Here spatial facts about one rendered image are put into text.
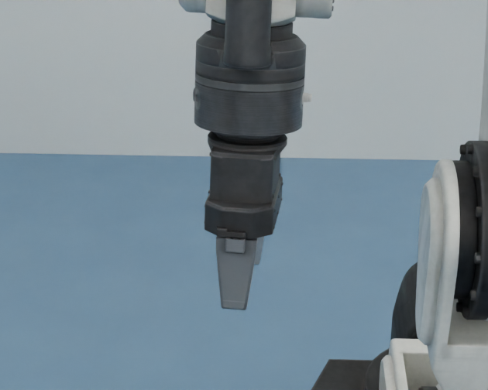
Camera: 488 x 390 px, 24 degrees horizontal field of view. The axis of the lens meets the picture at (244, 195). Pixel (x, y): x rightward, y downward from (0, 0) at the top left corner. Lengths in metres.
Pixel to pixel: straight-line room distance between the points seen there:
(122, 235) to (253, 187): 1.28
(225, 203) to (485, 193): 0.20
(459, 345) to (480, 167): 0.15
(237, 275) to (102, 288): 1.11
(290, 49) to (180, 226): 1.33
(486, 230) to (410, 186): 1.52
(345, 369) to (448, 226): 0.67
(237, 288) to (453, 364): 0.18
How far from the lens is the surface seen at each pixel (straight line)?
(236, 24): 0.84
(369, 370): 1.46
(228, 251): 0.88
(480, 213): 0.84
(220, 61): 0.87
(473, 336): 0.93
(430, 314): 0.91
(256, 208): 0.88
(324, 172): 2.40
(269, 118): 0.88
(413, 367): 1.25
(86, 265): 2.07
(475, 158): 0.87
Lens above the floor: 1.04
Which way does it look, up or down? 27 degrees down
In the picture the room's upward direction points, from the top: straight up
